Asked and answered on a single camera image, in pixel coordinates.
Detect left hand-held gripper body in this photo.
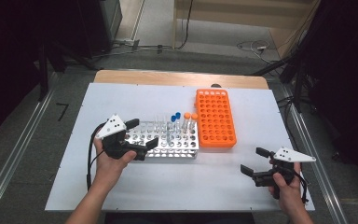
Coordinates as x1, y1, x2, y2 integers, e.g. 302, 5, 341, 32
94, 114, 147, 161

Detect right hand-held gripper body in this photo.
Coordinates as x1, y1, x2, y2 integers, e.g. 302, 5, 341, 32
252, 147, 317, 188

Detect silver metal test tube rack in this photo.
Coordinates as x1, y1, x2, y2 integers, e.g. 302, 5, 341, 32
125, 120, 200, 160

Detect blue-capped test tube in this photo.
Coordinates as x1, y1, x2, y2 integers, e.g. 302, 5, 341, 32
168, 115, 177, 135
174, 111, 183, 132

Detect orange-capped test tube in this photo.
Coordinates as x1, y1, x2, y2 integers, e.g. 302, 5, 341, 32
182, 111, 192, 134
189, 112, 200, 134

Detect orange plastic test tube rack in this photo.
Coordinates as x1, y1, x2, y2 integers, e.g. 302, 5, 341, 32
194, 88, 238, 148

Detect person's right hand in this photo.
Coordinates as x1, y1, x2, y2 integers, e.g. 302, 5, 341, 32
268, 162, 305, 215

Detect person's left hand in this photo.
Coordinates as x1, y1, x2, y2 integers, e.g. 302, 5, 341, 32
92, 138, 138, 189

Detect white table board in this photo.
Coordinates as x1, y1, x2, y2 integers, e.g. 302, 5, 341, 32
45, 82, 315, 213

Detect wooden table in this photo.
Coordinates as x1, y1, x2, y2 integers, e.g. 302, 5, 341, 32
93, 69, 269, 91

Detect black metal stand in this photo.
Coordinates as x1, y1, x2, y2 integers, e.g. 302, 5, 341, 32
251, 55, 312, 114
37, 40, 102, 102

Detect black curtain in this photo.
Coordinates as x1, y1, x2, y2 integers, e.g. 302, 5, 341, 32
301, 0, 358, 183
0, 0, 87, 147

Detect dark cabinet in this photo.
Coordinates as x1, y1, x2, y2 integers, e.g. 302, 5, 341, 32
76, 0, 123, 59

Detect right hand-held gripper black cable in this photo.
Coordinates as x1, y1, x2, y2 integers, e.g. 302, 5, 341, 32
293, 171, 310, 205

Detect hand-held gripper black cable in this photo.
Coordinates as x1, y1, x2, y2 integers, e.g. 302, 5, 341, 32
86, 122, 106, 191
293, 171, 310, 205

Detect black floor cables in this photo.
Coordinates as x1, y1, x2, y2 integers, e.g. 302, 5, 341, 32
276, 95, 305, 171

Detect metal floor rail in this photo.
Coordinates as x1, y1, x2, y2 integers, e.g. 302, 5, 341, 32
0, 73, 60, 224
281, 85, 350, 224

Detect left hand-held gripper black cable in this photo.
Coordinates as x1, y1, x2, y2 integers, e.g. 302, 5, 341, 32
86, 122, 106, 191

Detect grey floor cables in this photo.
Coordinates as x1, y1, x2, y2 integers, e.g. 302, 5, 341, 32
92, 37, 175, 60

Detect white coiled floor cable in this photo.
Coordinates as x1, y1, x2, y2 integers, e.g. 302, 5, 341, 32
236, 39, 282, 65

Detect black hanging cable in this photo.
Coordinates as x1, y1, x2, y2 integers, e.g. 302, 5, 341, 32
174, 0, 195, 50

